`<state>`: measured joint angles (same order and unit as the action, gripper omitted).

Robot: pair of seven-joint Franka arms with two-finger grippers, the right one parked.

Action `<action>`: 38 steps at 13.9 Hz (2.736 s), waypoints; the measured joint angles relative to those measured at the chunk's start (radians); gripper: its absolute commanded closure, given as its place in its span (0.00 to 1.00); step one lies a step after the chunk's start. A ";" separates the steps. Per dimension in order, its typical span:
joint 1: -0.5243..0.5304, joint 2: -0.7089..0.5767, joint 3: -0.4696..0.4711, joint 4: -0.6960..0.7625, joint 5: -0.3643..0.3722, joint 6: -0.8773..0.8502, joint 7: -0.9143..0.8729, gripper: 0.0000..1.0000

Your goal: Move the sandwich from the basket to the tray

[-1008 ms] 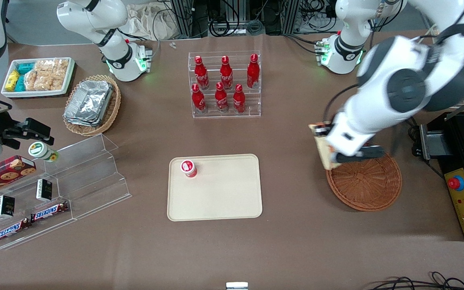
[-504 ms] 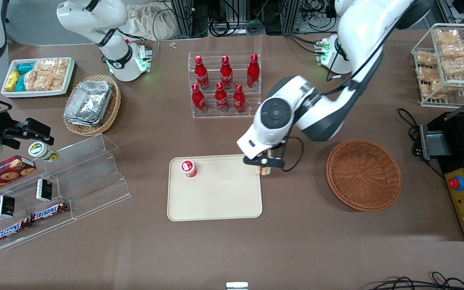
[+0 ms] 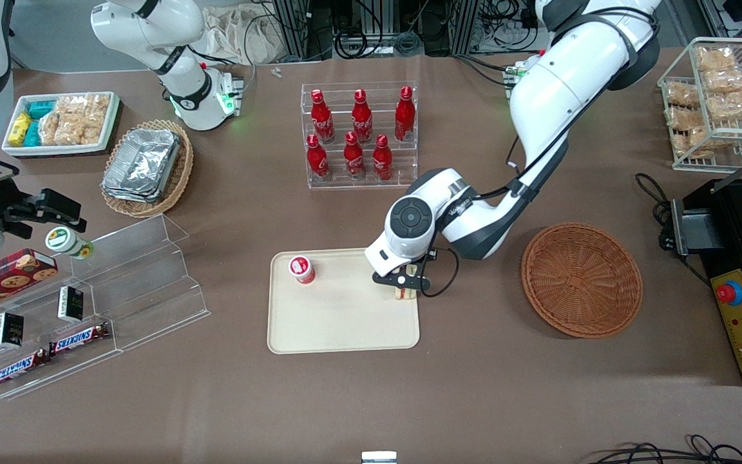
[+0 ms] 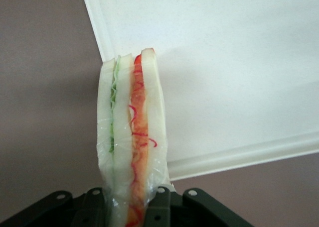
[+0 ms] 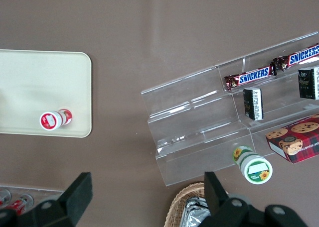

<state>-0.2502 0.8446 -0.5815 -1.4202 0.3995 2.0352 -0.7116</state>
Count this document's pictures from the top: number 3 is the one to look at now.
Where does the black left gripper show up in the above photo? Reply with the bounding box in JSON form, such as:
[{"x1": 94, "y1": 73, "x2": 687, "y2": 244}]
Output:
[{"x1": 372, "y1": 251, "x2": 441, "y2": 292}]

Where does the triangle sandwich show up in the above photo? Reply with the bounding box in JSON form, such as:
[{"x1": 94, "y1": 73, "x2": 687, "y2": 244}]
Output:
[{"x1": 394, "y1": 263, "x2": 419, "y2": 302}]

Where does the beige plastic tray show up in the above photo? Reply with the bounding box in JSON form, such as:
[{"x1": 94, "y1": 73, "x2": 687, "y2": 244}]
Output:
[{"x1": 267, "y1": 246, "x2": 421, "y2": 355}]

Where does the silver foil tray stack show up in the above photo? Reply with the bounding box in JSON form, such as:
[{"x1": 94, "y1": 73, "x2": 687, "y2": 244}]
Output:
[{"x1": 102, "y1": 128, "x2": 182, "y2": 204}]

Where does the light oval wicker basket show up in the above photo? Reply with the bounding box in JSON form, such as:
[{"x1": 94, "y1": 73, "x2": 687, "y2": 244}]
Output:
[{"x1": 100, "y1": 119, "x2": 195, "y2": 219}]

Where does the brown round wicker basket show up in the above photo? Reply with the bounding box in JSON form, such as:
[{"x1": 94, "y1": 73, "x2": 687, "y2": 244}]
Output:
[{"x1": 521, "y1": 223, "x2": 644, "y2": 339}]

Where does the green sunflower yogurt bottle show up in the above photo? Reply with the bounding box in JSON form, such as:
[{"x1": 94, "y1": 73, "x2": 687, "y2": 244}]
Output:
[{"x1": 45, "y1": 227, "x2": 95, "y2": 260}]

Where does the white rectangular plastic bin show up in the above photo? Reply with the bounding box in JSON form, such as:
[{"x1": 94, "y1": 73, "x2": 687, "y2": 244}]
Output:
[{"x1": 1, "y1": 91, "x2": 120, "y2": 158}]

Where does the red plaid cookie box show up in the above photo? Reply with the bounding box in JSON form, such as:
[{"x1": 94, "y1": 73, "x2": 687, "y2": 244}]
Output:
[{"x1": 0, "y1": 248, "x2": 59, "y2": 321}]

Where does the yellow snack box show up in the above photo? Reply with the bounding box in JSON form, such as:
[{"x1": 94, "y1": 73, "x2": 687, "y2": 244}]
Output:
[{"x1": 9, "y1": 111, "x2": 32, "y2": 148}]

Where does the small black chocolate box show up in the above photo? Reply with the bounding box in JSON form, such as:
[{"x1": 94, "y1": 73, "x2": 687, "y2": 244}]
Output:
[
  {"x1": 57, "y1": 286, "x2": 85, "y2": 324},
  {"x1": 0, "y1": 311, "x2": 24, "y2": 349}
]

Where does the red yogurt drink bottle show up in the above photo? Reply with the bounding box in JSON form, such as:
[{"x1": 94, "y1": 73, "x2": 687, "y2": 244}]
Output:
[{"x1": 289, "y1": 255, "x2": 316, "y2": 285}]

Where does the clear acrylic bottle rack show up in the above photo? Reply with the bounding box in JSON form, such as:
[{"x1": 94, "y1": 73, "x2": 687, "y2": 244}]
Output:
[{"x1": 300, "y1": 81, "x2": 419, "y2": 190}]

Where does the red cola bottle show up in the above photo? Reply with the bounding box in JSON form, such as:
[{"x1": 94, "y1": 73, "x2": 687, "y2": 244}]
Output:
[
  {"x1": 307, "y1": 133, "x2": 330, "y2": 182},
  {"x1": 352, "y1": 89, "x2": 373, "y2": 144},
  {"x1": 395, "y1": 86, "x2": 416, "y2": 142},
  {"x1": 311, "y1": 89, "x2": 335, "y2": 144},
  {"x1": 344, "y1": 131, "x2": 366, "y2": 180},
  {"x1": 372, "y1": 133, "x2": 394, "y2": 181}
]

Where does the Snickers chocolate bar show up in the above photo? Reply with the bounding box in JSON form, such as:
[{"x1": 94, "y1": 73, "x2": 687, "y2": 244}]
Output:
[
  {"x1": 49, "y1": 322, "x2": 111, "y2": 357},
  {"x1": 0, "y1": 348, "x2": 51, "y2": 391}
]

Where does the clear acrylic stepped display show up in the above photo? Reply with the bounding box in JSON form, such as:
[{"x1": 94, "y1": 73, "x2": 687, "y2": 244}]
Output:
[{"x1": 0, "y1": 214, "x2": 212, "y2": 401}]

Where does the white cloth bag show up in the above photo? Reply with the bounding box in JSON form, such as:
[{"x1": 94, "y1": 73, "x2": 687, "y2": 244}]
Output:
[{"x1": 200, "y1": 3, "x2": 281, "y2": 65}]

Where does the grey metal plate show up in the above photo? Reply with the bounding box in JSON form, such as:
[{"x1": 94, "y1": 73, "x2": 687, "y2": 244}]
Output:
[{"x1": 671, "y1": 198, "x2": 727, "y2": 256}]

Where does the clear bagged pastry pack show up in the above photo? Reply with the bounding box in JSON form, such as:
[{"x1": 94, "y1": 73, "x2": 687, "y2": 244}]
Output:
[
  {"x1": 666, "y1": 106, "x2": 707, "y2": 130},
  {"x1": 664, "y1": 81, "x2": 700, "y2": 108},
  {"x1": 706, "y1": 89, "x2": 742, "y2": 123},
  {"x1": 695, "y1": 46, "x2": 737, "y2": 72},
  {"x1": 671, "y1": 128, "x2": 714, "y2": 159},
  {"x1": 703, "y1": 68, "x2": 742, "y2": 95}
]

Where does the black metal appliance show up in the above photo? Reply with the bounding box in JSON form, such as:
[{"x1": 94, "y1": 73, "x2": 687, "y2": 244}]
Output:
[{"x1": 667, "y1": 177, "x2": 742, "y2": 278}]

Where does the left arm base cable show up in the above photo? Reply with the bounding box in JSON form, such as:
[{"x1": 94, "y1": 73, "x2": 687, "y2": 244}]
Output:
[{"x1": 453, "y1": 53, "x2": 526, "y2": 88}]

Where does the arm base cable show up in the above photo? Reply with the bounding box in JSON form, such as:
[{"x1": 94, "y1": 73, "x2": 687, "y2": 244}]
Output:
[
  {"x1": 453, "y1": 53, "x2": 526, "y2": 88},
  {"x1": 187, "y1": 45, "x2": 257, "y2": 99}
]

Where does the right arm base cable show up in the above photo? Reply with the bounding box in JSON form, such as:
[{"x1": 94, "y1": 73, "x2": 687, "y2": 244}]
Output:
[{"x1": 187, "y1": 45, "x2": 257, "y2": 99}]

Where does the black appliance power cable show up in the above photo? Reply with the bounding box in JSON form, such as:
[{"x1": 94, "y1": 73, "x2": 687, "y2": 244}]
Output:
[{"x1": 635, "y1": 173, "x2": 713, "y2": 284}]

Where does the black floor cable bundle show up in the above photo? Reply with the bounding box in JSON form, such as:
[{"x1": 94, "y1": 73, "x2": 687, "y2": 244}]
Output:
[{"x1": 587, "y1": 435, "x2": 742, "y2": 464}]

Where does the white wire rack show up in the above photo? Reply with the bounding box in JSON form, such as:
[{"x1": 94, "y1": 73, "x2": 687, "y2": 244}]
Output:
[{"x1": 658, "y1": 37, "x2": 742, "y2": 173}]

